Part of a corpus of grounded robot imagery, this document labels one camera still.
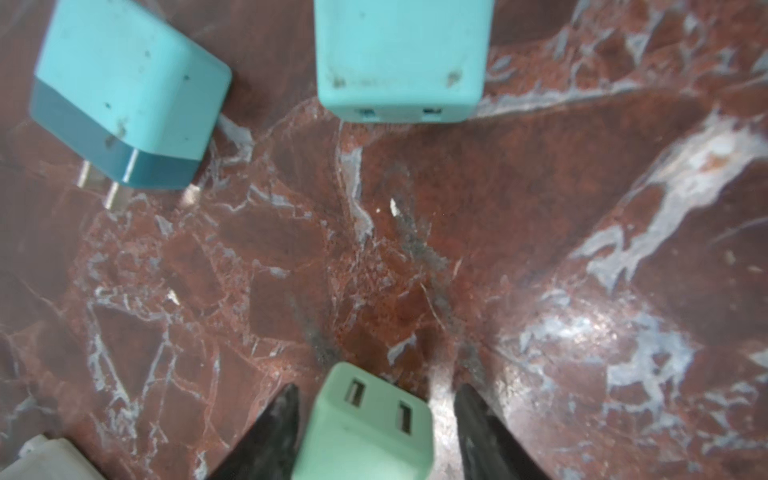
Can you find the long white power strip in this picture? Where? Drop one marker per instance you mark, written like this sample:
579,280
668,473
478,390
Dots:
41,458

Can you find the teal charger plug far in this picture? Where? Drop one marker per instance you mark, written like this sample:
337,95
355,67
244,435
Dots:
135,98

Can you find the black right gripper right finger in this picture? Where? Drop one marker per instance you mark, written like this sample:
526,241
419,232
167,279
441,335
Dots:
488,448

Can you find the teal charger plug right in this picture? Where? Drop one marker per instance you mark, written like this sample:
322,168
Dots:
403,62

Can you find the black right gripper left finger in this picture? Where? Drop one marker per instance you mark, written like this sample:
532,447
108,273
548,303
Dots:
268,449

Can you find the teal charger plug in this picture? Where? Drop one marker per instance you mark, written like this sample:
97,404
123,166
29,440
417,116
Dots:
135,98
403,62

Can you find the green charger plug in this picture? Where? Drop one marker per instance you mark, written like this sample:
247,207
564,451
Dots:
362,427

